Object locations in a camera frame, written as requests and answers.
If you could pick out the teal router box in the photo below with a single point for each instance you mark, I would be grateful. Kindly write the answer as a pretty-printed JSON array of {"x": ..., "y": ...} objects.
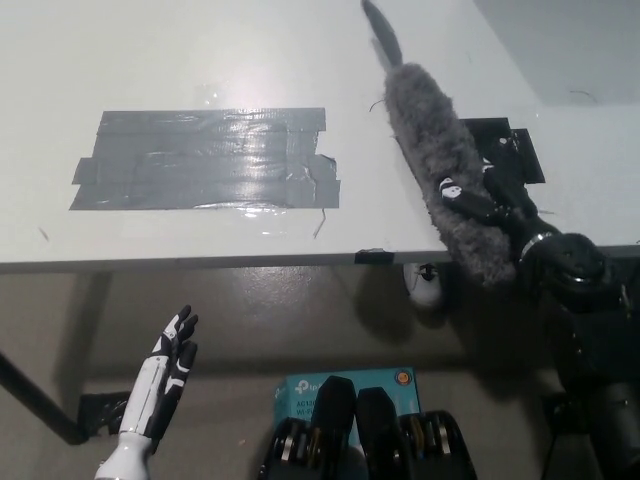
[{"x": 385, "y": 395}]

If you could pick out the grey fluffy duster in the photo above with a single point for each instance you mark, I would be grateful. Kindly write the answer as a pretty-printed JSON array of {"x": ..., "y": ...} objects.
[{"x": 425, "y": 115}]

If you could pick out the small black edge tape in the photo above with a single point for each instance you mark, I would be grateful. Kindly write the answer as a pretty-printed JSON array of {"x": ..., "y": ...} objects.
[{"x": 375, "y": 256}]

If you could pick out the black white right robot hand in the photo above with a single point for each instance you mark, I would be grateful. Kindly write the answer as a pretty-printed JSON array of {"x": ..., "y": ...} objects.
[{"x": 510, "y": 200}]

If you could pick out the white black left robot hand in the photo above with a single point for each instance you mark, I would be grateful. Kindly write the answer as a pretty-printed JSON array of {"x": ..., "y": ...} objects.
[{"x": 155, "y": 395}]

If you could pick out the grey duct tape patch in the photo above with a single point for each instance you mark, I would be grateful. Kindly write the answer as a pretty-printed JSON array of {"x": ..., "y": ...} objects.
[{"x": 210, "y": 160}]

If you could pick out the black table leg bar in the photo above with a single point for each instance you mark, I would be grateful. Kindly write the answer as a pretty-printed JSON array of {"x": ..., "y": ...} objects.
[{"x": 40, "y": 400}]

